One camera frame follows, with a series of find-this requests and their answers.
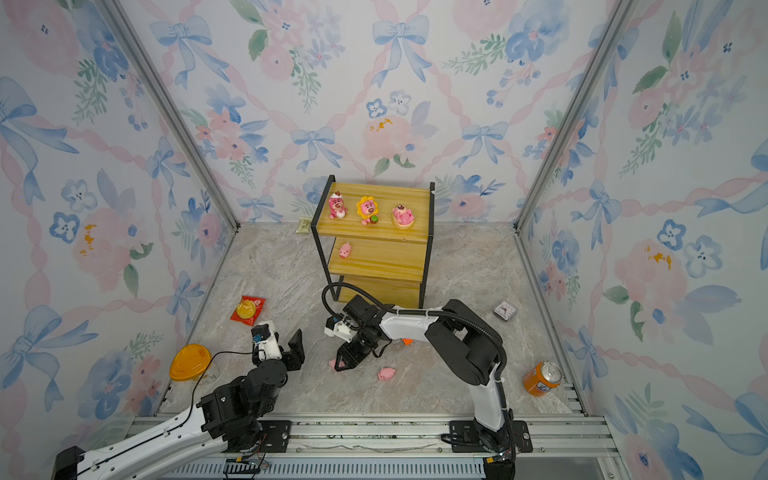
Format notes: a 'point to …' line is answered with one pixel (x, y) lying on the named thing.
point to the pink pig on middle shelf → (344, 250)
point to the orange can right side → (542, 379)
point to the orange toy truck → (407, 341)
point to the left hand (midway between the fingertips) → (293, 332)
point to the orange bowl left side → (189, 362)
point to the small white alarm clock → (505, 310)
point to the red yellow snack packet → (248, 310)
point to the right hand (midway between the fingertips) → (340, 362)
